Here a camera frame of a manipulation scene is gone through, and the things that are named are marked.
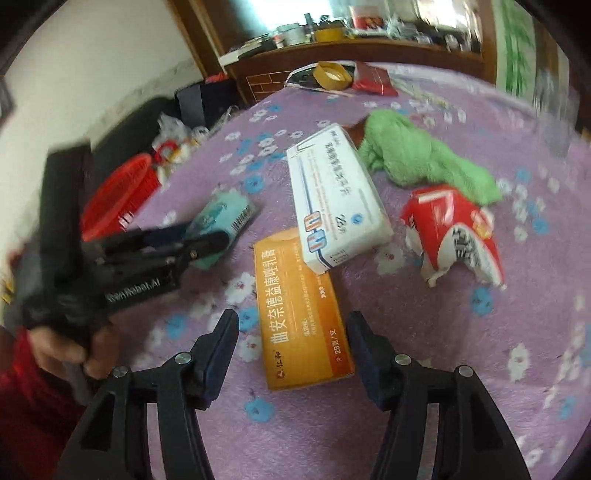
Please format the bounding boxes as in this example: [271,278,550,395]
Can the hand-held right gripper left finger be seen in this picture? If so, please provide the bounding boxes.
[55,309,240,480]

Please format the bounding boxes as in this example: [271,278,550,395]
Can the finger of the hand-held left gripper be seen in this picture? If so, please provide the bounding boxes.
[134,222,195,247]
[171,231,232,271]

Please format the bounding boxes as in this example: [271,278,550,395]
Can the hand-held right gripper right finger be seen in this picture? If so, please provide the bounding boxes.
[346,311,532,480]

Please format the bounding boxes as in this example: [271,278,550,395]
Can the small medicine boxes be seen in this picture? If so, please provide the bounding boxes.
[187,191,257,271]

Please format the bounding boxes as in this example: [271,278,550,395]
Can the red plastic basket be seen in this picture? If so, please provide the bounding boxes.
[81,154,160,241]

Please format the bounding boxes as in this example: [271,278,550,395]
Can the orange medicine box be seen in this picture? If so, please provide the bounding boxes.
[253,227,356,392]

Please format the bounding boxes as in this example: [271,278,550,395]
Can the white medicine box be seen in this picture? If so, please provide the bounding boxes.
[286,124,394,275]

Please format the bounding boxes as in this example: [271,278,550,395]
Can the green towel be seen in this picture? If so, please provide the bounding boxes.
[358,110,503,206]

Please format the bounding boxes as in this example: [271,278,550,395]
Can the person's left forearm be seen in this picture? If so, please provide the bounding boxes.
[0,332,88,480]

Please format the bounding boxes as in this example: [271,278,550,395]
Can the person's left hand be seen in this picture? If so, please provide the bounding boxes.
[30,323,122,379]

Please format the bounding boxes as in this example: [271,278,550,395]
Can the clear plastic bag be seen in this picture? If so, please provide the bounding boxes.
[154,115,204,171]

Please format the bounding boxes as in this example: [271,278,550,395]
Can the black paper bag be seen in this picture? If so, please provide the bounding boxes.
[178,83,241,123]

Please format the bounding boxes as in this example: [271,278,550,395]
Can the red torn carton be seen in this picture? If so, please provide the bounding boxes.
[399,185,508,291]

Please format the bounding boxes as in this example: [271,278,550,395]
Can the wooden counter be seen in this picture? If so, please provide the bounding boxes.
[166,0,499,104]

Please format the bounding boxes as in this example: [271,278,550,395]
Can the brown tape roll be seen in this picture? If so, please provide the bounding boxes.
[311,61,354,90]

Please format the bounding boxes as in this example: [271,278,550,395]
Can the red packet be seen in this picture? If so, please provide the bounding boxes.
[351,62,399,97]

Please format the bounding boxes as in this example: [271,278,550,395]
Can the bamboo wall decal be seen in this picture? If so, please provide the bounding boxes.
[501,0,536,93]

